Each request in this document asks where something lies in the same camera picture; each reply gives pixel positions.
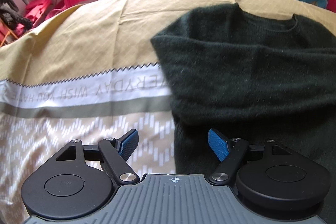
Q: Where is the dark green knit sweater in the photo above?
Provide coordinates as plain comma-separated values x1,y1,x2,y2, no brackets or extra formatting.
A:
150,2,336,223

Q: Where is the tan patterned bed sheet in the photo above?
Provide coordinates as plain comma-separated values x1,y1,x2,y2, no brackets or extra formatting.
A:
1,0,335,223

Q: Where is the wooden shelf rack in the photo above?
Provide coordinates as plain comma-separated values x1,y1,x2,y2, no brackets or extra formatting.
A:
0,20,18,47

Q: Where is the red bags pile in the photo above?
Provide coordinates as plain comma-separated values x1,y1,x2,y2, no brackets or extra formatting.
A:
24,0,66,28

